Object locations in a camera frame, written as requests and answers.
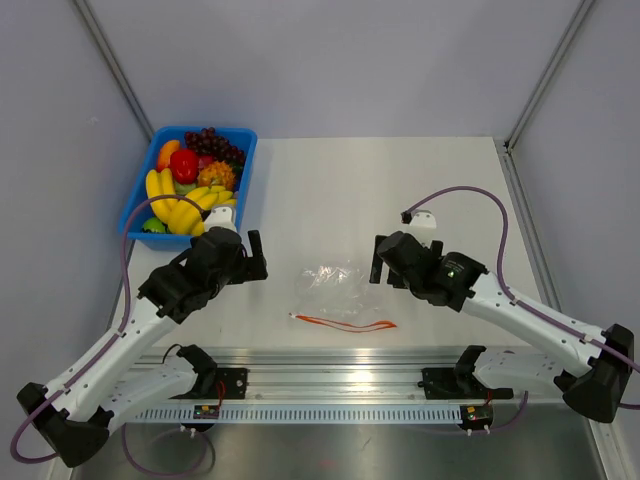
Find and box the clear zip top bag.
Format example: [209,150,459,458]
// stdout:
[289,263,398,334]

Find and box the large yellow banana bunch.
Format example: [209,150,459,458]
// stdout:
[168,186,237,236]

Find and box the red bell pepper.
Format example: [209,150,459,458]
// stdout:
[169,149,199,184]

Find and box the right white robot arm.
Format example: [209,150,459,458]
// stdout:
[370,231,637,423]

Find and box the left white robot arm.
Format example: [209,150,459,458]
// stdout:
[17,226,268,468]

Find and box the green lime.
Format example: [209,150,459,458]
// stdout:
[141,217,167,234]

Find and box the orange spiky fruit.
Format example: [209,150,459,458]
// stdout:
[197,161,236,191]

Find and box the pink dragon fruit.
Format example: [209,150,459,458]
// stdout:
[198,155,214,170]

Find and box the small yellow banana bunch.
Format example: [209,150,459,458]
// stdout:
[145,168,178,224]

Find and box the blue plastic bin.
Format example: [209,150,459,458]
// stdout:
[117,125,258,252]

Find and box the purple grape bunch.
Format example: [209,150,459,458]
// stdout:
[184,127,246,167]

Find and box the orange mango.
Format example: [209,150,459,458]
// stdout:
[155,140,181,172]

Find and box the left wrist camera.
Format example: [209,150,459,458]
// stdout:
[203,205,237,232]

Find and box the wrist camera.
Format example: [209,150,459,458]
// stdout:
[401,210,437,230]
[203,205,237,232]

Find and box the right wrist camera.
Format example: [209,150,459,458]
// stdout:
[401,210,437,230]

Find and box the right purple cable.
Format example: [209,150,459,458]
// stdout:
[405,185,640,436]

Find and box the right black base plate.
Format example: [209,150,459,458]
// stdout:
[418,367,514,401]

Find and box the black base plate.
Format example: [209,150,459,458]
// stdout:
[418,367,514,401]
[212,367,249,400]

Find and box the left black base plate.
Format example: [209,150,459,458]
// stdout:
[212,367,249,400]

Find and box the aluminium mounting rail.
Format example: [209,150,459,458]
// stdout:
[129,344,576,404]

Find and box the white slotted cable duct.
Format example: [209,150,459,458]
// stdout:
[134,405,462,425]

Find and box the left aluminium frame post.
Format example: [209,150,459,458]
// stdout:
[70,0,155,142]

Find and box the aluminium frame post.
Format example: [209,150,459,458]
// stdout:
[70,0,155,142]
[503,0,599,154]

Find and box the right aluminium frame post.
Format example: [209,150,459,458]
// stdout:
[503,0,599,154]

